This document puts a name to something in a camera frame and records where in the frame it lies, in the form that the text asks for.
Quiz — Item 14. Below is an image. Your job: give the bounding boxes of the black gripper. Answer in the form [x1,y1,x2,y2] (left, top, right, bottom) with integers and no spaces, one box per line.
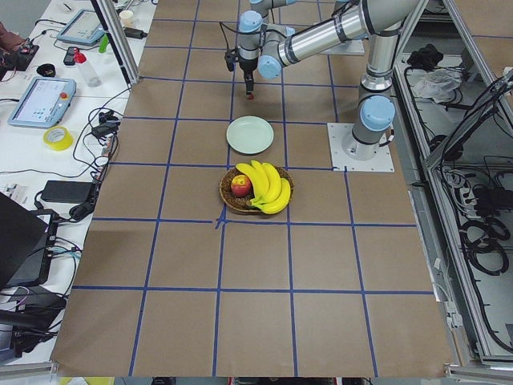
[224,48,257,97]

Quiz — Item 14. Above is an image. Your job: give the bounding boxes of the black phone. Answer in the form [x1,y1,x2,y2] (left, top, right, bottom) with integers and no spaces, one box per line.
[63,47,79,67]

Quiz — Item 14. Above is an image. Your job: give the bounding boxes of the black cloth bundle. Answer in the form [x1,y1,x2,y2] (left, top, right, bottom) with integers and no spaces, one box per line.
[406,43,443,71]

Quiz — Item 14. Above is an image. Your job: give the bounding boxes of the blue teach pendant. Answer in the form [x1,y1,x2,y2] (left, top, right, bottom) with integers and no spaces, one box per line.
[56,9,104,46]
[8,77,76,129]

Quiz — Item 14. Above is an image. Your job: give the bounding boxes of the black round bowl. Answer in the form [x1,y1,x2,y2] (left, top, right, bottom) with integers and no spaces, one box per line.
[36,63,56,78]

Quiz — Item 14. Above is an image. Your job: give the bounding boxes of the clear bottle red cap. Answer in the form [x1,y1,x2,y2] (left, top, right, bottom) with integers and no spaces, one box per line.
[73,48,102,87]

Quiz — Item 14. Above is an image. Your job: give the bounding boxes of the yellow banana bunch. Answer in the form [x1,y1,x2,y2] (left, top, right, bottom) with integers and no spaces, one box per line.
[236,160,293,215]

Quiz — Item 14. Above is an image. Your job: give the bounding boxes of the coiled black cables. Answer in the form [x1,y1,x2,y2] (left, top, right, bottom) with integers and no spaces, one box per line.
[458,218,512,278]

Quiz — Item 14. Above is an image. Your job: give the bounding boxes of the pale green plate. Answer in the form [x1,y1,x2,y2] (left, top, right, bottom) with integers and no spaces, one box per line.
[226,115,274,155]

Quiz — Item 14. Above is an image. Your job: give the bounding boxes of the black laptop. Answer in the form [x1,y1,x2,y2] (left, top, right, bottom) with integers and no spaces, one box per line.
[1,194,58,289]

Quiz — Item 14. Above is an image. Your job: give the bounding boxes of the brown wicker basket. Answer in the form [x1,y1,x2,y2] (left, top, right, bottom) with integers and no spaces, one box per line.
[219,166,294,214]

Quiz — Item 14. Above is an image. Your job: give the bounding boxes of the white crumpled cloth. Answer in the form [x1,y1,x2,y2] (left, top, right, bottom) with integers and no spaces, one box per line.
[412,69,463,103]

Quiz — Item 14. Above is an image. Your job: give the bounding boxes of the yellow tape roll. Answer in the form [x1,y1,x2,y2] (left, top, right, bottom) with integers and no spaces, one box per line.
[42,126,74,152]

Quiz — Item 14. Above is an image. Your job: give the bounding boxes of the paper cup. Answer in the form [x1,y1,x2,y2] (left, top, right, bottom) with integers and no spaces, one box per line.
[119,10,135,28]

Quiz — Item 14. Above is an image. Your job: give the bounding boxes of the black power adapter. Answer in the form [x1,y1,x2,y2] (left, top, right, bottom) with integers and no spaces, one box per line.
[41,180,93,204]

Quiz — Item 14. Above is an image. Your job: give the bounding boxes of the aluminium frame post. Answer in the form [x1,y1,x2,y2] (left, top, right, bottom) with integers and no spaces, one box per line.
[91,0,139,87]

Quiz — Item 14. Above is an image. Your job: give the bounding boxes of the near blue teach pendant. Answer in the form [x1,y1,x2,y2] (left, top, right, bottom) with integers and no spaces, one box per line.
[8,77,76,129]

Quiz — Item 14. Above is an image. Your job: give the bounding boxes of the green marker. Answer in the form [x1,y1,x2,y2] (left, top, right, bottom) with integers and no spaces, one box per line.
[99,34,110,54]

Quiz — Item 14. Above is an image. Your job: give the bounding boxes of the far blue teach pendant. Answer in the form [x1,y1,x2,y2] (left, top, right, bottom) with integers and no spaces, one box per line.
[56,9,104,46]

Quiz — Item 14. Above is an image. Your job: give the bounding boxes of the red yellow apple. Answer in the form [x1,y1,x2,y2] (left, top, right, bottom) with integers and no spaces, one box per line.
[230,174,252,198]

